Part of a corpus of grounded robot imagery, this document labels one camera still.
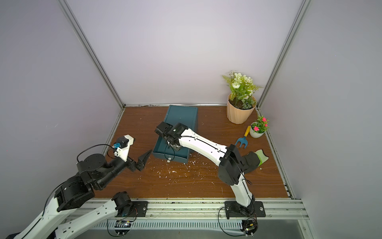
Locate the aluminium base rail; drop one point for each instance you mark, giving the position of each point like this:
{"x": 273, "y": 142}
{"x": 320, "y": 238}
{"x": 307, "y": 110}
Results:
{"x": 207, "y": 208}

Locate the small white pot pink flowers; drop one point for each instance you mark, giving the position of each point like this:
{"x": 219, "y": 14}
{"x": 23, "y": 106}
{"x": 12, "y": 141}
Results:
{"x": 259, "y": 127}

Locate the right small circuit board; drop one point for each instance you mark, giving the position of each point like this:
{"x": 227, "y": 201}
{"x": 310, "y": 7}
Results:
{"x": 250, "y": 226}

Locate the left small circuit board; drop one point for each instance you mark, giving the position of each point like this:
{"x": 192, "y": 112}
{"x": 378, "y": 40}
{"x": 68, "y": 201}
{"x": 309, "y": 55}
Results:
{"x": 122, "y": 227}

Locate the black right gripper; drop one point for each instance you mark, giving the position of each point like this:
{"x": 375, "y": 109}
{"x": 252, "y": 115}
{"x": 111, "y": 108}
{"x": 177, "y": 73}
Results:
{"x": 168, "y": 139}

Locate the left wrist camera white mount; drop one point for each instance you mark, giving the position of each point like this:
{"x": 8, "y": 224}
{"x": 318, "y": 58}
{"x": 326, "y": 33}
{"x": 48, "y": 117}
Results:
{"x": 122, "y": 147}

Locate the green plant white flowers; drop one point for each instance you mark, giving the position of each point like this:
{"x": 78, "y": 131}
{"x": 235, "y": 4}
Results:
{"x": 242, "y": 89}

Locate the aluminium corner post left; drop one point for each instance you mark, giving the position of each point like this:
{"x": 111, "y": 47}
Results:
{"x": 68, "y": 13}

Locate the aluminium corner post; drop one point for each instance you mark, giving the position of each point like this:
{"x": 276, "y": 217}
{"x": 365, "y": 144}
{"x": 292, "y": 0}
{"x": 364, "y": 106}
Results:
{"x": 68, "y": 13}
{"x": 284, "y": 51}

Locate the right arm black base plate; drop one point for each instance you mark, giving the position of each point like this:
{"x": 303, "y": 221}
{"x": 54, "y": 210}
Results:
{"x": 235, "y": 210}

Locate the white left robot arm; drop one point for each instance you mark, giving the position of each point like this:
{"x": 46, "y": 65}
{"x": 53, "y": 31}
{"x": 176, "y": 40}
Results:
{"x": 94, "y": 173}

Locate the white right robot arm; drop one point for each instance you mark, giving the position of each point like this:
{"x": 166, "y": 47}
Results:
{"x": 232, "y": 166}

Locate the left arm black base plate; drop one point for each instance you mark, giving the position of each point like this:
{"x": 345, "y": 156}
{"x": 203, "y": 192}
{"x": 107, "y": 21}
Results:
{"x": 132, "y": 209}

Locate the aluminium corner post right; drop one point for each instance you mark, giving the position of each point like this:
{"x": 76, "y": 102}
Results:
{"x": 284, "y": 51}

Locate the teal drawer tray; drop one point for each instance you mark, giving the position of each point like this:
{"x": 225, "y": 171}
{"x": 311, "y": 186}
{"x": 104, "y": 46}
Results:
{"x": 163, "y": 151}

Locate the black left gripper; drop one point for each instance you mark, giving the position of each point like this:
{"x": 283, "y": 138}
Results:
{"x": 140, "y": 165}

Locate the small circuit board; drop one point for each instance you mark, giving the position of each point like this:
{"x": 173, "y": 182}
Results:
{"x": 122, "y": 227}
{"x": 250, "y": 226}

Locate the beige ribbed flower pot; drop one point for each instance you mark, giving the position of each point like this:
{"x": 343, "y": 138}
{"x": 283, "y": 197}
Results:
{"x": 236, "y": 115}

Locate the black green work glove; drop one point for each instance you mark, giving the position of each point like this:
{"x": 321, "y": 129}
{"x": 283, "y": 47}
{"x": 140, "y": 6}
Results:
{"x": 253, "y": 160}

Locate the teal drawer cabinet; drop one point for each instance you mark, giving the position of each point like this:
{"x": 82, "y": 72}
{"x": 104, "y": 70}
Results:
{"x": 182, "y": 114}

